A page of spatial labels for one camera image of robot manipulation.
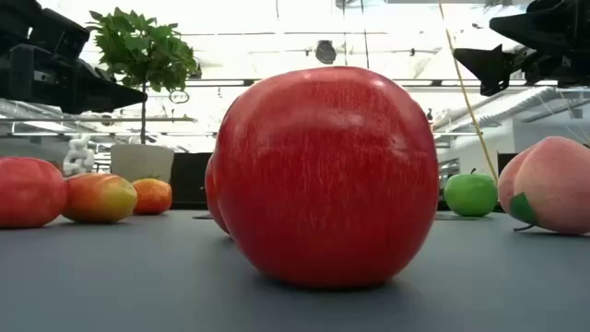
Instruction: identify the red-yellow mango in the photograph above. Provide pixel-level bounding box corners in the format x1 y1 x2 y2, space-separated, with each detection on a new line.
61 172 139 225

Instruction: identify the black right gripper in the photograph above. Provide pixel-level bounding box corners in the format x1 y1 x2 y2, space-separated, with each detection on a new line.
453 0 590 98

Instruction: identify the round dark ceiling fixture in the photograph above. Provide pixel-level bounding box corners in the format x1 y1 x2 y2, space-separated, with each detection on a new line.
314 39 338 66

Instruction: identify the yellow hanging cable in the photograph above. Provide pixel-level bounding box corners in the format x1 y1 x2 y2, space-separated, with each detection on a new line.
436 0 500 184

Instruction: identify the white plant pot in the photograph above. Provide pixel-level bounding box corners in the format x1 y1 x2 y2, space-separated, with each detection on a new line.
109 143 177 185

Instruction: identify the red apple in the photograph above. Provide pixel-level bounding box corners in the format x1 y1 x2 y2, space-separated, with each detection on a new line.
0 155 69 231
212 65 441 291
204 153 231 235

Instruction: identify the green apple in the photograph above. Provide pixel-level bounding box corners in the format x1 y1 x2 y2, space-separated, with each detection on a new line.
442 167 500 219

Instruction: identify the black cabinet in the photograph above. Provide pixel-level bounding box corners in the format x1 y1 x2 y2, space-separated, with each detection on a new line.
170 151 214 211

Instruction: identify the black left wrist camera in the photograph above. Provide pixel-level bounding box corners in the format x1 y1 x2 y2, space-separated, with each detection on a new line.
28 7 91 60

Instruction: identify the small green leafy tree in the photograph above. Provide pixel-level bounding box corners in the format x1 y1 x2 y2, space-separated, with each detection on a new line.
85 6 203 145

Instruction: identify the pink peach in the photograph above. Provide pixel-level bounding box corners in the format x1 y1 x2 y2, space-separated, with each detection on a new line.
497 136 590 236

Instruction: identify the small orange-red fruit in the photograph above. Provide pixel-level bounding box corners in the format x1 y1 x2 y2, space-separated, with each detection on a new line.
131 177 174 217

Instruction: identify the black office partition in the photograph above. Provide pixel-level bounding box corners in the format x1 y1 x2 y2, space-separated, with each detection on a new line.
496 152 521 177

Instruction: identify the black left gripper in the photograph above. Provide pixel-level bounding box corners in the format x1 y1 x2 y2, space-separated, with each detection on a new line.
0 43 148 115

